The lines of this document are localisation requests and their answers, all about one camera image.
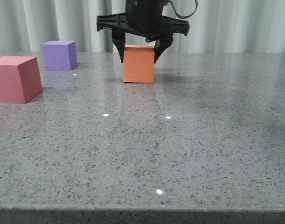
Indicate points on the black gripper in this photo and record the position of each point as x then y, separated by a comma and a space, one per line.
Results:
143, 18

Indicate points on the orange foam cube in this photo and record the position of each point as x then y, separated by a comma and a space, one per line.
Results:
138, 64

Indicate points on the pale green curtain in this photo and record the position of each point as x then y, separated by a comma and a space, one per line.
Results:
216, 26

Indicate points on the purple foam cube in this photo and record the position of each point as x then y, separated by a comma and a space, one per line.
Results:
59, 55

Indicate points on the red foam cube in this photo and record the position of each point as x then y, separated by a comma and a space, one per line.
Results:
20, 79

